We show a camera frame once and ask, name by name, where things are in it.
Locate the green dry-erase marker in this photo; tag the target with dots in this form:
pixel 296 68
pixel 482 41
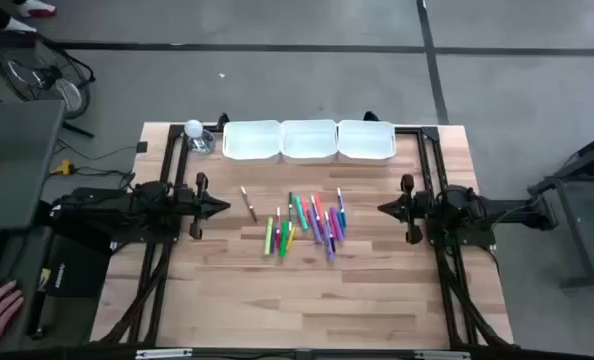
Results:
pixel 290 205

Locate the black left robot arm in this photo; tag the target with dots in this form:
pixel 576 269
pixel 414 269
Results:
pixel 107 205

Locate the blue highlighter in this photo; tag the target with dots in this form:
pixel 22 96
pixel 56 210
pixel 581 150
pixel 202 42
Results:
pixel 342 220

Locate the black floor fan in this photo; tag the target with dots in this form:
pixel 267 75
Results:
pixel 49 77

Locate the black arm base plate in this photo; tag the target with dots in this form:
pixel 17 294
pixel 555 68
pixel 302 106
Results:
pixel 137 239
pixel 482 239

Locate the silver bracket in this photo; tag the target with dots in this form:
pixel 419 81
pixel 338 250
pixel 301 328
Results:
pixel 164 354
pixel 442 355

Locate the white light bulb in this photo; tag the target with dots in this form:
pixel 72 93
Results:
pixel 193 128

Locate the black table clamp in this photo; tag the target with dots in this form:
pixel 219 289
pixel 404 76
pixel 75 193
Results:
pixel 371 116
pixel 223 120

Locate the red white shoe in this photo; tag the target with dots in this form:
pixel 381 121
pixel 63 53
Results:
pixel 37 7
pixel 19 25

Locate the orange-brown dry-erase marker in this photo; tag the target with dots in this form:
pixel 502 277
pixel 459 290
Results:
pixel 250 205

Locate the light green highlighter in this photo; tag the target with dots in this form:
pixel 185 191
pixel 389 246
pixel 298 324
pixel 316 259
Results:
pixel 268 237

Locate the dark grey desk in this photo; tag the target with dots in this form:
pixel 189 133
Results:
pixel 22 260

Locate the purple highlighter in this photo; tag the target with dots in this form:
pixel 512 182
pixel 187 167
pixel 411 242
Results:
pixel 315 229
pixel 336 225
pixel 330 256

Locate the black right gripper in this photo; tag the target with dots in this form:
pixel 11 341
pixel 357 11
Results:
pixel 414 207

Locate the yellow slim highlighter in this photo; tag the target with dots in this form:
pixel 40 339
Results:
pixel 290 240

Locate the black crossbeam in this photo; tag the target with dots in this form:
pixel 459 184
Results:
pixel 302 355

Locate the yellow power plug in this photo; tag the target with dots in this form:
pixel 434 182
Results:
pixel 62 167

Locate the grey metal cart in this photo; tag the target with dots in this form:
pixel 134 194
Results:
pixel 592 225

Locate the black box with white print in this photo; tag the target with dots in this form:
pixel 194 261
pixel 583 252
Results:
pixel 77 270

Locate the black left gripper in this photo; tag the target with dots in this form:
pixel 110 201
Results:
pixel 194 202

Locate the small black box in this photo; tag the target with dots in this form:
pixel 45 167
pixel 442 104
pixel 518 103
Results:
pixel 142 147

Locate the black dry-erase marker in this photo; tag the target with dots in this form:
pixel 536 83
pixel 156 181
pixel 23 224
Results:
pixel 331 245

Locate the white plastic bin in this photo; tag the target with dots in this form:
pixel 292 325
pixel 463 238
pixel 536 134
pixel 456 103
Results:
pixel 252 142
pixel 309 142
pixel 367 142

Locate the black yellow hand tool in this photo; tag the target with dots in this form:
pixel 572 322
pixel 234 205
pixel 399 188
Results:
pixel 44 280

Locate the grey computer monitor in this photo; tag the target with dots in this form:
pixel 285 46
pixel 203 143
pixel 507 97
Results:
pixel 19 165

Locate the teal highlighter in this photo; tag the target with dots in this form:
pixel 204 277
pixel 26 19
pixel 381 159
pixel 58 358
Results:
pixel 301 215

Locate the black aluminium frame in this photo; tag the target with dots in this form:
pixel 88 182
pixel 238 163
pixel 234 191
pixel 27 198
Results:
pixel 175 131

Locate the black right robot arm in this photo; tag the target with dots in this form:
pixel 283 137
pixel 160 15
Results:
pixel 507 212

